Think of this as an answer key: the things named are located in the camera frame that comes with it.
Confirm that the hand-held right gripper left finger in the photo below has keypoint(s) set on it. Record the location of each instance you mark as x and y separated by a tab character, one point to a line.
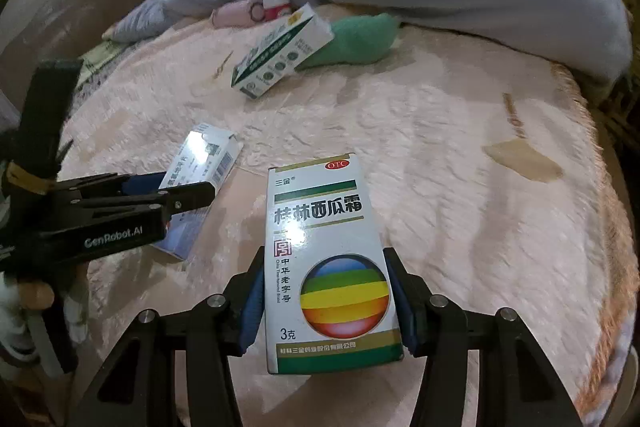
252	307

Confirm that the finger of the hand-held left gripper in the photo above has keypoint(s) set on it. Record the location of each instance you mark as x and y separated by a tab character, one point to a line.
145	184
190	197

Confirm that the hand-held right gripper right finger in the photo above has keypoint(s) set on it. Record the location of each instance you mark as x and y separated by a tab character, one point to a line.
407	317

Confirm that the blue and white box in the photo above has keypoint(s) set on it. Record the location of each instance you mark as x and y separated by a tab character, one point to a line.
210	157

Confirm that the white box with rainbow ball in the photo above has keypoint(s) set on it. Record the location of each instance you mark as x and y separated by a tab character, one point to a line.
325	227

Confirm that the person's left hand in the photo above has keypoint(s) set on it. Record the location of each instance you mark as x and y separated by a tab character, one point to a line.
35	294

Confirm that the green printed paper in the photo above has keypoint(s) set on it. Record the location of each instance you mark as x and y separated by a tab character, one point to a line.
102	59

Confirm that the pink fluffy blanket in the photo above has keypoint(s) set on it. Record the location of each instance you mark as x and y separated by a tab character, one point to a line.
450	182

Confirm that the white box with green stripes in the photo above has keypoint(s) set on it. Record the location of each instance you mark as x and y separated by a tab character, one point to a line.
280	52

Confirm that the pink pouch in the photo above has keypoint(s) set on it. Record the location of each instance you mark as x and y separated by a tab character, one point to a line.
230	13

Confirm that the green sock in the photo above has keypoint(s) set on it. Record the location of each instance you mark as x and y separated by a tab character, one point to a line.
355	39

